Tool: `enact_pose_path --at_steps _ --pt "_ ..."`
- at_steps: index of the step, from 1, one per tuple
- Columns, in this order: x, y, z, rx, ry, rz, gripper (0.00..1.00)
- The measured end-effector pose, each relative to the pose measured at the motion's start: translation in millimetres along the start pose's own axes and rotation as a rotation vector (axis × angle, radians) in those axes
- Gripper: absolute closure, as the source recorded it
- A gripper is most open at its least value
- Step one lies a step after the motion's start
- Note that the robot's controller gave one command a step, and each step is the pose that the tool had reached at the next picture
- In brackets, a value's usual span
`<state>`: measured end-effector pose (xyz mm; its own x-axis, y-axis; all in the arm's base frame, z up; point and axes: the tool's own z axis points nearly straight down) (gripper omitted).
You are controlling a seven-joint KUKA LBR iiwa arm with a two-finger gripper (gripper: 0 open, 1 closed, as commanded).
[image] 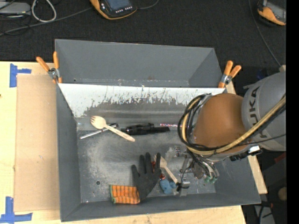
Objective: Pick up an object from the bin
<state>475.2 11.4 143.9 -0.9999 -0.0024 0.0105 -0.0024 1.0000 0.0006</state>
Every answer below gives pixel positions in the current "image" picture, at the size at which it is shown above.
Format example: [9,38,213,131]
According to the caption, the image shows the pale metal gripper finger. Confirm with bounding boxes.
[165,144,188,165]
[172,179,191,197]

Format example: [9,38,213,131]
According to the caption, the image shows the blue toy figure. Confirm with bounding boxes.
[159,178,177,195]

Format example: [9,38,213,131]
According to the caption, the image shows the small red object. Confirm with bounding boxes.
[151,161,166,180]

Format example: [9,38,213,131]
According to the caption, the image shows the black glove with orange cuff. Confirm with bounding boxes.
[109,152,163,205]

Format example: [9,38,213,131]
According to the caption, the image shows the black cylindrical tool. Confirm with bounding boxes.
[120,122,171,136]

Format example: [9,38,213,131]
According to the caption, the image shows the grey metal bin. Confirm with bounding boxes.
[54,38,262,222]

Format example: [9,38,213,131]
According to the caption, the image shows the pale wooden spork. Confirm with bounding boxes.
[90,115,136,143]

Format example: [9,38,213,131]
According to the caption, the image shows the silver metal rod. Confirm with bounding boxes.
[79,123,119,140]

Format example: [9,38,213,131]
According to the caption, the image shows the brown cardboard board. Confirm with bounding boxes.
[13,73,59,212]

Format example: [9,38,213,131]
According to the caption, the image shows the black cylinder on white bracket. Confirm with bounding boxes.
[229,145,263,162]

